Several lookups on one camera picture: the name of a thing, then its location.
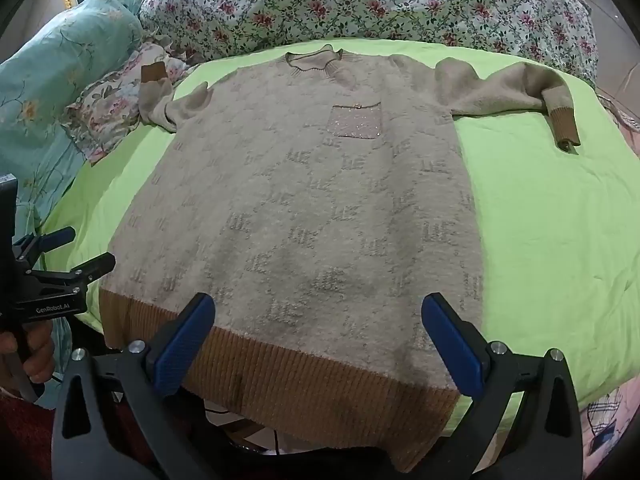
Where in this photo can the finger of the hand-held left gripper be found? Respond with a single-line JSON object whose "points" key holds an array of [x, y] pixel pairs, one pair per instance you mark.
{"points": [[50, 240], [95, 265]]}

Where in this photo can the person's left forearm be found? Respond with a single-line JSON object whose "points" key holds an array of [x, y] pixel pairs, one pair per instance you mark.
{"points": [[25, 435]]}

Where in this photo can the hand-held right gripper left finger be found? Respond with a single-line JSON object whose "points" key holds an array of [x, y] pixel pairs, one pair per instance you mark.
{"points": [[185, 345]]}

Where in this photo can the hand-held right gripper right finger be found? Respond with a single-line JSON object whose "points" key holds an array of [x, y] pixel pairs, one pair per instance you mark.
{"points": [[452, 345]]}

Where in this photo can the green bed sheet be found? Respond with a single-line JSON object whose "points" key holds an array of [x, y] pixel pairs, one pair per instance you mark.
{"points": [[550, 260]]}

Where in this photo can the white red-flowered quilt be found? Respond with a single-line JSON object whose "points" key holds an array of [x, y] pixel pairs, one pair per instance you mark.
{"points": [[400, 0]]}

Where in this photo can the person's left hand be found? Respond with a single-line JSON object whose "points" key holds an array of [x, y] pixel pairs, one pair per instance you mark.
{"points": [[39, 355]]}

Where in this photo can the pastel floral pillow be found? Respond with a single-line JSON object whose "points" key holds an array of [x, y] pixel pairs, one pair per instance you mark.
{"points": [[100, 110]]}

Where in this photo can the teal floral quilt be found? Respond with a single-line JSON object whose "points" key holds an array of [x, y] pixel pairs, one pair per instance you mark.
{"points": [[60, 60]]}

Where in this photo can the pink plaid cloth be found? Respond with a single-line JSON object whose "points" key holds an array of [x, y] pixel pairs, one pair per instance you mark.
{"points": [[607, 420]]}

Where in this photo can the grey towel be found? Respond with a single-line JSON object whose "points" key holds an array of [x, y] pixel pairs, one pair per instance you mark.
{"points": [[300, 210]]}

